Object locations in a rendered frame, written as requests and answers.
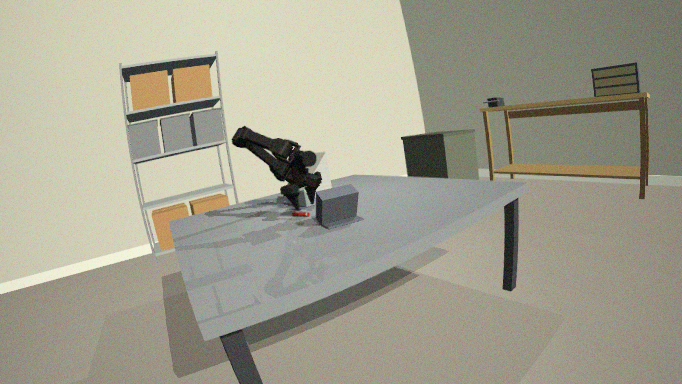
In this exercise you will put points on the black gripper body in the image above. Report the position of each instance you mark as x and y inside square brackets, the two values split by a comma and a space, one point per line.
[293, 188]

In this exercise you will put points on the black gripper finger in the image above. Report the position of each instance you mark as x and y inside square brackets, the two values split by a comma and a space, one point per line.
[293, 199]
[311, 193]

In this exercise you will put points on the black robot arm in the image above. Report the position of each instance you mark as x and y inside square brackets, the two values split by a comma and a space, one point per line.
[281, 150]

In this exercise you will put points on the dark grey square panel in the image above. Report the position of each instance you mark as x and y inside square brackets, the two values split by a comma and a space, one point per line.
[337, 206]

